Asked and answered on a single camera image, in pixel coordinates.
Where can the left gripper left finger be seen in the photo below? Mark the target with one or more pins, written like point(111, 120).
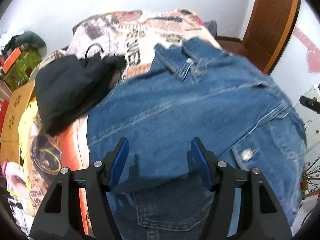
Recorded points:
point(59, 215)

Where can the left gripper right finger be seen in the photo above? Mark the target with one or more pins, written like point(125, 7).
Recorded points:
point(261, 215)

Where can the blue denim jacket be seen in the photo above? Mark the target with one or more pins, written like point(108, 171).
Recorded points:
point(194, 90)

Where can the yellow patterned cardboard box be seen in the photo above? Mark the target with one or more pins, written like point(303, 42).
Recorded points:
point(10, 148)

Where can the black garment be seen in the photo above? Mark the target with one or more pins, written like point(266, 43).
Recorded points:
point(69, 87)

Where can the green patterned bag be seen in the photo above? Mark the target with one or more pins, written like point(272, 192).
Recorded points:
point(21, 69)

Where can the orange box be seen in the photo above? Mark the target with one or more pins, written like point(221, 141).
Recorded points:
point(11, 59)

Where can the newspaper print blanket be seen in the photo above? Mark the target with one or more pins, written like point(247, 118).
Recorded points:
point(133, 34)

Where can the dark backpack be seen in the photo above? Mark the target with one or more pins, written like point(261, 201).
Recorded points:
point(212, 27)

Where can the wooden door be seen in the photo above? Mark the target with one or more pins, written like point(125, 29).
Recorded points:
point(268, 30)

